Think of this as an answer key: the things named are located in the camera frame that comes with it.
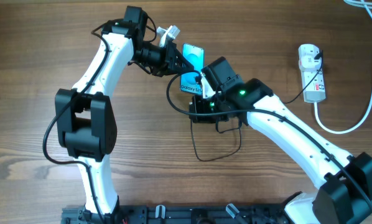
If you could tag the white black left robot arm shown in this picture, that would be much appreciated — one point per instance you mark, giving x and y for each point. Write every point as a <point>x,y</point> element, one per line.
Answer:
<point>85,119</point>

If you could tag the white power strip socket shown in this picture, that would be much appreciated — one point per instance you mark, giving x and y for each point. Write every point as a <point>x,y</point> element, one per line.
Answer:
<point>310,65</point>

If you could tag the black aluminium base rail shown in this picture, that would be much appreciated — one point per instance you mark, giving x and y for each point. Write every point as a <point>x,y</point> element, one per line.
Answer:
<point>256,213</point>

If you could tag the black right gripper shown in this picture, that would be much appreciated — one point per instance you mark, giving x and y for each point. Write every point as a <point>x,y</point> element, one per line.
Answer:
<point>199,104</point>

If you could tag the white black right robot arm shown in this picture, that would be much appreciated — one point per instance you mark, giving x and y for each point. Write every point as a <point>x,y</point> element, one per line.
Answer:
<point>343,181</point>

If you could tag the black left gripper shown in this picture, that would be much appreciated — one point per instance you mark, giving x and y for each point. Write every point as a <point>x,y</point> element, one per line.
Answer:
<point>172,55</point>

